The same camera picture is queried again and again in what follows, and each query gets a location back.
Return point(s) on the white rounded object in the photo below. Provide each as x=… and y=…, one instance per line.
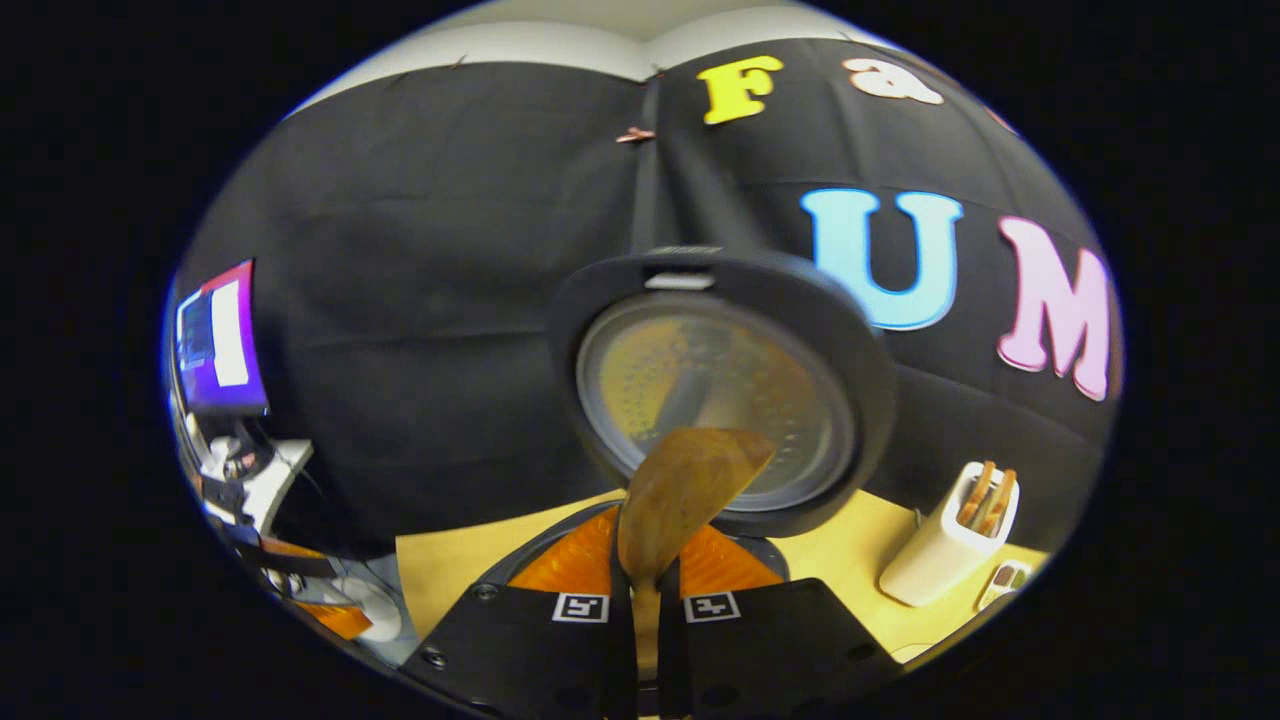
x=370, y=605

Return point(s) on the black rice cooker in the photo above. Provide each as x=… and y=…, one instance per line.
x=860, y=400

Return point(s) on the white toaster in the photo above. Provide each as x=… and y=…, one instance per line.
x=940, y=560

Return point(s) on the toasted bread slice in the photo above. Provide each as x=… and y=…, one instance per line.
x=1000, y=500
x=975, y=495

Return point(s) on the wooden spoon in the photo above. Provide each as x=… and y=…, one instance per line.
x=680, y=490

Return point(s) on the white divided bean dish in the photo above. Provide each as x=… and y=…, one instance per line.
x=1003, y=585

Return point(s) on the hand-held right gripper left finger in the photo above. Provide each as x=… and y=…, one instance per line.
x=540, y=650

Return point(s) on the black backdrop cloth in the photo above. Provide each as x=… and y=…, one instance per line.
x=400, y=300

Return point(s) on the copper cloth clip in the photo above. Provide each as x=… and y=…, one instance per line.
x=636, y=135

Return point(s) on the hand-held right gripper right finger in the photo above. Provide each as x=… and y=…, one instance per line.
x=780, y=650

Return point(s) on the computer monitor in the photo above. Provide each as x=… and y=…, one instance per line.
x=225, y=350

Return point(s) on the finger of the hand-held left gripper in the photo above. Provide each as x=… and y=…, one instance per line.
x=340, y=620

